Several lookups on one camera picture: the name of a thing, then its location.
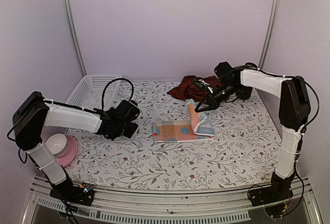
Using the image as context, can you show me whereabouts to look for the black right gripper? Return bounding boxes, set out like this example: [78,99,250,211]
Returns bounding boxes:
[195,82,240,112]

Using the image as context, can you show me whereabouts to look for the blue orange patterned towel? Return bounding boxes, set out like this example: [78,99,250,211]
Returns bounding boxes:
[150,99,216,143]

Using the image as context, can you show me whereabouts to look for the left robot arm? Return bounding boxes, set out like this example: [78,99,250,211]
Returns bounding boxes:
[9,91,140,200]

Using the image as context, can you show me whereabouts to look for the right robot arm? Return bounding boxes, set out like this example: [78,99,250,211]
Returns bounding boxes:
[195,62,311,201]

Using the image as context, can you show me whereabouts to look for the dark red towel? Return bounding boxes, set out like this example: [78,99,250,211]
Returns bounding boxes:
[167,75,222,102]

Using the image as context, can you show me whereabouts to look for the black cylinder cup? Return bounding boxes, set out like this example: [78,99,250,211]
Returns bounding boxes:
[236,62,257,100]

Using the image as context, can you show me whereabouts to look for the white plastic basket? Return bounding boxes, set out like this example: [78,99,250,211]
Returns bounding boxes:
[66,74,122,109]

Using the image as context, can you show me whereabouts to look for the floral tablecloth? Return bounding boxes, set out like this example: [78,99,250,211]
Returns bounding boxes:
[67,81,281,190]

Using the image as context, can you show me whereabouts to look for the pink plate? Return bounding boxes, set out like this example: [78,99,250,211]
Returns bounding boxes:
[55,135,78,167]

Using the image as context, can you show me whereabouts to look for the white bowl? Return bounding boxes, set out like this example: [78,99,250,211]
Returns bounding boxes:
[46,134,68,157]

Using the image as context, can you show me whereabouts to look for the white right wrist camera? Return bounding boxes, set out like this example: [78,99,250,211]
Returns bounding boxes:
[192,79,211,90]

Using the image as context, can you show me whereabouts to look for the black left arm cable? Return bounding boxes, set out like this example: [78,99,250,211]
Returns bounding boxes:
[101,77,135,110]

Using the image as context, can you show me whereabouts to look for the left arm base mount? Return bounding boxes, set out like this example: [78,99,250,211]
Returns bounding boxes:
[50,181,95,206]

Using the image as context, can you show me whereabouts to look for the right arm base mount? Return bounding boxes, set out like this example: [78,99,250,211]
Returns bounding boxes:
[247,176,293,206]

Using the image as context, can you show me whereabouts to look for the front aluminium rail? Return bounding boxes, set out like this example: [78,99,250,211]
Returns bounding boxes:
[21,177,323,223]

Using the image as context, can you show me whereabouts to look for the right aluminium frame post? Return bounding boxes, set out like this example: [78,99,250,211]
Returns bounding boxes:
[259,0,281,69]

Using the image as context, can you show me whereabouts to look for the aluminium frame post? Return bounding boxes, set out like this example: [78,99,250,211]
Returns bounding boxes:
[259,0,281,69]
[62,0,87,77]

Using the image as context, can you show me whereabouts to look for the left aluminium frame post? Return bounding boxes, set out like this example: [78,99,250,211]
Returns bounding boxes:
[62,0,87,77]

